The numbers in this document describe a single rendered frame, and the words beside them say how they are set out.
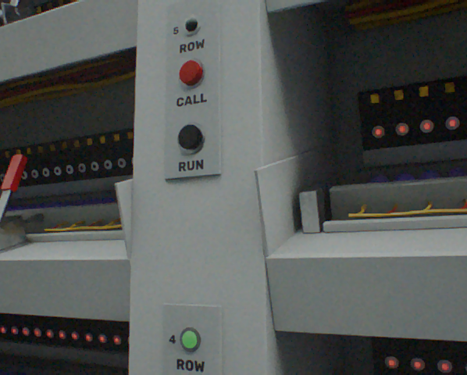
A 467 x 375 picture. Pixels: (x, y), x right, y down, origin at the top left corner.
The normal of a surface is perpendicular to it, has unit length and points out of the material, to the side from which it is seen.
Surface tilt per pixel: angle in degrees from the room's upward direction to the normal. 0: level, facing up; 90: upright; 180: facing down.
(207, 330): 90
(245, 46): 90
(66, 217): 107
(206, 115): 90
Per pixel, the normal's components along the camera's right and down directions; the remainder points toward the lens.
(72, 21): -0.40, 0.17
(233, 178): -0.42, -0.14
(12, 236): 0.90, -0.07
